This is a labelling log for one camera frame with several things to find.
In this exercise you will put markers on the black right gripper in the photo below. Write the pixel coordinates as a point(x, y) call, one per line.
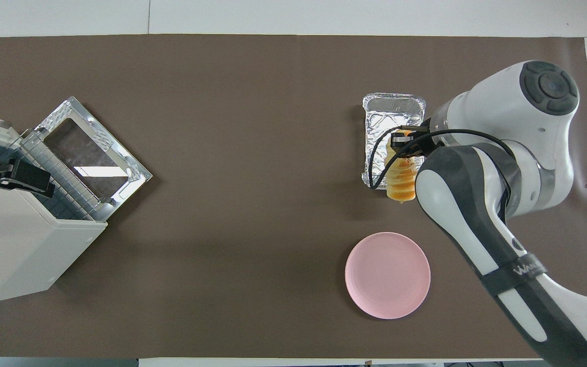
point(421, 145)

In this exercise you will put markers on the silver foil tray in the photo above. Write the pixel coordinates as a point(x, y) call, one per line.
point(393, 109)

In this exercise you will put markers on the sliced yellow bread loaf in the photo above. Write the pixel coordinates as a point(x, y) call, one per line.
point(400, 183)

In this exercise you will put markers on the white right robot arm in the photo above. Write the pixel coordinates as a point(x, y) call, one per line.
point(482, 229)

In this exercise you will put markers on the metal oven rack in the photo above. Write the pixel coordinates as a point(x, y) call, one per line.
point(72, 191)

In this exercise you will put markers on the cream toaster oven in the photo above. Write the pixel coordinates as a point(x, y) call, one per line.
point(13, 250)

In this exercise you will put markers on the glass oven door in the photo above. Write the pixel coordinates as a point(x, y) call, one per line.
point(120, 153)

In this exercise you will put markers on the pink round plate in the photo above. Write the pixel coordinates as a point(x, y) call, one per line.
point(388, 275)

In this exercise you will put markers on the brown table mat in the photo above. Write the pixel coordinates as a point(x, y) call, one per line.
point(247, 204)

